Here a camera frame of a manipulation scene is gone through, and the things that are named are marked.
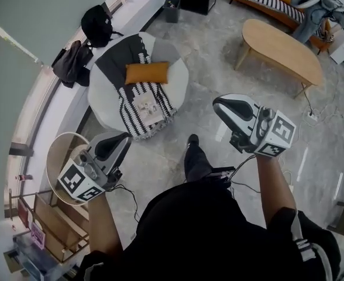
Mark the person's right leg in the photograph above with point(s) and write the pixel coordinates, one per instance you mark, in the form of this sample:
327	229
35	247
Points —
196	165

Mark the black jacket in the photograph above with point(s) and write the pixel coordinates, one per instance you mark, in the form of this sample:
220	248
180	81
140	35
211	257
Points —
72	64

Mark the round white pouf seat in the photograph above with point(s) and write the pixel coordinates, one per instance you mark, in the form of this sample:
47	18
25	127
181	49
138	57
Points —
178	78

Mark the orange cushion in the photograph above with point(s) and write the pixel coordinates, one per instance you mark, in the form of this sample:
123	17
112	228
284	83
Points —
147	72

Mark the black white patterned blanket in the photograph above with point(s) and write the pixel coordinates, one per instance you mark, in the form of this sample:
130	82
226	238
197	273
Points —
110	63

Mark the wooden shelf cart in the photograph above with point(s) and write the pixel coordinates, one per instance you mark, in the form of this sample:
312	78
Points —
52	221

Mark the white power strip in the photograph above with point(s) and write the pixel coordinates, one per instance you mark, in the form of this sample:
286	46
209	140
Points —
312	116

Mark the pink book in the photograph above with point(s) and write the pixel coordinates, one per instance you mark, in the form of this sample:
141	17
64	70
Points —
38	236

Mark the black backpack white logo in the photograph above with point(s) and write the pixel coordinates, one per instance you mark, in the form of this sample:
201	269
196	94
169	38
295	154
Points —
97	25

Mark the dark grey bin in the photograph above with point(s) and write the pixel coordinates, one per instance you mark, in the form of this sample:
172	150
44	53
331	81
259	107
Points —
172	12

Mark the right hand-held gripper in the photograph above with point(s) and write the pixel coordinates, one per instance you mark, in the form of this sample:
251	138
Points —
280	130

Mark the person's black shirt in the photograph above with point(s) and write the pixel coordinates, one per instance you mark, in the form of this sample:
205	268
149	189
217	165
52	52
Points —
204	230

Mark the grey roller blind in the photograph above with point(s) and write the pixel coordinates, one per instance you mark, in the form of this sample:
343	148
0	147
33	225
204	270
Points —
43	4
2	113

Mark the black window post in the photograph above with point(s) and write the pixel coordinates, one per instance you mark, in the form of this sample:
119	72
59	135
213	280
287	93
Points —
21	152

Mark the grey photo cover book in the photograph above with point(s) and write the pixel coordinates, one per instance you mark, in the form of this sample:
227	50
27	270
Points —
149	110

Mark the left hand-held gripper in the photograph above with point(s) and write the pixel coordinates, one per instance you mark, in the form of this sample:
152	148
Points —
75	180

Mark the white window ledge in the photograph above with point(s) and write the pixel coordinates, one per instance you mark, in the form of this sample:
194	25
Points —
72	101

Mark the person's right forearm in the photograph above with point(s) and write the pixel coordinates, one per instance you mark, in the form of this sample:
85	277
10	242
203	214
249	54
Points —
274	192

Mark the person's left forearm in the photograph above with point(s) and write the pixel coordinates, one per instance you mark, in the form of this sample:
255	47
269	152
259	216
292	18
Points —
101	224

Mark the oval wooden coffee table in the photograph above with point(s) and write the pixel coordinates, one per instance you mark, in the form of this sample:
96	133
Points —
277	48

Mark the grey marbled cabinet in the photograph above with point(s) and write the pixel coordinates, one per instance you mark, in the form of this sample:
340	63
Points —
34	265

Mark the black belt pack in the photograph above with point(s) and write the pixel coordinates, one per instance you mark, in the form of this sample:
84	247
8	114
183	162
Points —
221	174

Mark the round glass side table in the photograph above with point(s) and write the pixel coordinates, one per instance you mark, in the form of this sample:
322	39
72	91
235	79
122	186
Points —
53	157

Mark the person's right shoe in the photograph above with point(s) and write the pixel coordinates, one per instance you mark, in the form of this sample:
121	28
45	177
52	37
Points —
193	140

